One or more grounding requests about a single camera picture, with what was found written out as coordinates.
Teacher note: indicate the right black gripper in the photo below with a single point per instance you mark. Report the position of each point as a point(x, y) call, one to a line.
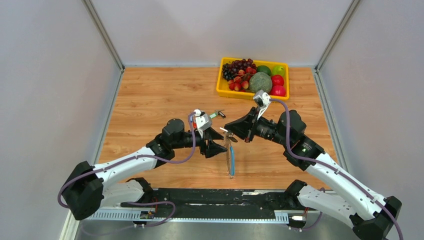
point(242, 127)

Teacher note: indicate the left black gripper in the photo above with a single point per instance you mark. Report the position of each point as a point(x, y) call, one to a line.
point(212, 149)

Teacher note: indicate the large keyring with small rings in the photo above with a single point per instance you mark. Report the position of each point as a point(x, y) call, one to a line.
point(230, 154)

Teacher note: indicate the black tagged key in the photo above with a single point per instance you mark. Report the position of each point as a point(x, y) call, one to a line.
point(231, 137)

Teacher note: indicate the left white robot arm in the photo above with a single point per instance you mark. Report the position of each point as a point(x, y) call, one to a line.
point(90, 187)

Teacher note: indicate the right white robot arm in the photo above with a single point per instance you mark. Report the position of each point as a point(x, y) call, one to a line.
point(369, 214)

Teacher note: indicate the green tag key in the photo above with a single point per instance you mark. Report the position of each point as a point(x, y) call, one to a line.
point(213, 115)

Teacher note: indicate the yellow plastic fruit tray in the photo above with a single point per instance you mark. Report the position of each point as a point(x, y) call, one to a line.
point(223, 90)

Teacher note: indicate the red cherries cluster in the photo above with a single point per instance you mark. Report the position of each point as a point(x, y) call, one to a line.
point(239, 79)

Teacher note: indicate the green netted melon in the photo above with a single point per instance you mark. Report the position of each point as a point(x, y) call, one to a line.
point(260, 81)

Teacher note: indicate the lower red apple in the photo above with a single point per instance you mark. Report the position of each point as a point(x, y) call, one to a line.
point(278, 90)

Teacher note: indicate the red apple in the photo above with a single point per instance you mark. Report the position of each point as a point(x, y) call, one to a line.
point(277, 80)
point(278, 90)

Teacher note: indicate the dark purple grape bunch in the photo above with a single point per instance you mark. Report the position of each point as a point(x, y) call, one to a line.
point(243, 68)

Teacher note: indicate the upper red apple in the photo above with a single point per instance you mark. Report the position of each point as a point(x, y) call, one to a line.
point(277, 80)

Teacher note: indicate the dark green lime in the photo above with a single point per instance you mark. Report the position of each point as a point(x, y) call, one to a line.
point(264, 69)

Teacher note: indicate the light green apple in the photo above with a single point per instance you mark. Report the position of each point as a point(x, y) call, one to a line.
point(279, 70)

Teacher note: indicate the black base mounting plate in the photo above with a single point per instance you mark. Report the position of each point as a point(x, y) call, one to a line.
point(221, 203)

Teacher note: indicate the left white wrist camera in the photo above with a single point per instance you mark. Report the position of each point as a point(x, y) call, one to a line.
point(202, 121)

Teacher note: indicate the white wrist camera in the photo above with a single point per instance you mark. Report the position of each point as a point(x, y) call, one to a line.
point(263, 101)
point(202, 121)

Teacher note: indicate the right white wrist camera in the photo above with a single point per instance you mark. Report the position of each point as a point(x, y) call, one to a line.
point(263, 101)

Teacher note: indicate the aluminium front rail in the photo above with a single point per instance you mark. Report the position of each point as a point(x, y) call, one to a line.
point(127, 222)

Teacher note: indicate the right aluminium corner post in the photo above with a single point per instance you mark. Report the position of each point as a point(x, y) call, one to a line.
point(349, 13)

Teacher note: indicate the aluminium corner post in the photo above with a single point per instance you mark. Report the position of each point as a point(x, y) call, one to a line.
point(94, 15)
point(349, 13)

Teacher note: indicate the left aluminium corner post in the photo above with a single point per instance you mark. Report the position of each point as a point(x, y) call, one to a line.
point(94, 15)

